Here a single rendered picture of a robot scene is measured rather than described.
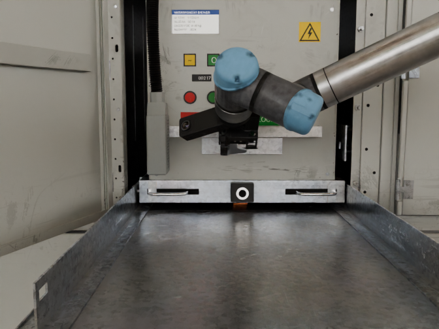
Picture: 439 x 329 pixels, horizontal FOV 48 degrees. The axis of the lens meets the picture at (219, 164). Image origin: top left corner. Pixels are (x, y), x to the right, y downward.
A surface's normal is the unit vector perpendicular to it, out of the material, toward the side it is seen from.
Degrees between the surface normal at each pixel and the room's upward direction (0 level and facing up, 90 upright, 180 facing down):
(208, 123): 66
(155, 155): 90
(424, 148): 90
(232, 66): 60
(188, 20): 90
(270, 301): 0
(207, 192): 90
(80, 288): 0
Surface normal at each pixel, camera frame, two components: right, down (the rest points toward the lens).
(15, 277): 0.00, 0.13
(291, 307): 0.00, -0.99
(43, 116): 0.93, 0.04
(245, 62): 0.00, -0.38
